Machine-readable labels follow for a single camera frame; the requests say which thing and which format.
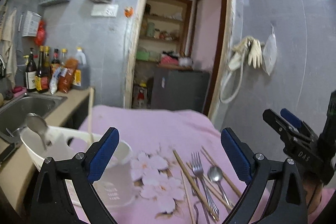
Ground orange spice packet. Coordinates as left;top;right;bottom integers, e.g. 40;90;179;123
58;57;78;93

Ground red plastic bag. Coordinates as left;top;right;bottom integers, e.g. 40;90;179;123
34;20;46;46

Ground dark grey cabinet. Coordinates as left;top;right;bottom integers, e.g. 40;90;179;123
150;68;210;113

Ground beige hanging towel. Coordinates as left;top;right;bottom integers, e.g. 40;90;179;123
1;8;17;88

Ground large oil jug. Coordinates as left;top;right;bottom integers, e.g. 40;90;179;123
72;47;90;90

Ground white mesh bag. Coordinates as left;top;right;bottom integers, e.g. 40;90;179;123
262;25;277;76

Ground dark soy sauce bottle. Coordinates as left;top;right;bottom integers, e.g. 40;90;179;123
25;48;37;92

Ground white wall socket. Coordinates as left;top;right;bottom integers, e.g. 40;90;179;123
91;4;119;18

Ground stainless steel sink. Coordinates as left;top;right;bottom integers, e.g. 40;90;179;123
0;93;67;144

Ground pink floral table cloth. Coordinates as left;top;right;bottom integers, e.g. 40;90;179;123
67;104;336;224

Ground white plastic utensil holder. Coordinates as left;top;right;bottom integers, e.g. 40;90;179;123
20;126;135;210

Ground chrome sink faucet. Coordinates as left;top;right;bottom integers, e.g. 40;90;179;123
0;55;6;79

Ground dark vinegar bottle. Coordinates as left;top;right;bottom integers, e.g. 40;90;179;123
35;46;49;93

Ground cream rubber gloves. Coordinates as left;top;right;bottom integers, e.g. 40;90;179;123
232;36;263;69

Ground orange wall hook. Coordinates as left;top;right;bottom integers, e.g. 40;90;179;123
124;7;134;18

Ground white box grater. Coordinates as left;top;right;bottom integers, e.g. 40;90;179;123
22;11;42;37

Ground silver spoon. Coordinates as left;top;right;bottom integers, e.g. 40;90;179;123
207;165;232;212

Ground wooden pantry shelf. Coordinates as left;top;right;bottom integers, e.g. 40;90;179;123
136;0;193;64

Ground silver fork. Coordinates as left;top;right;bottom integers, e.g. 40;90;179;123
191;152;219;219

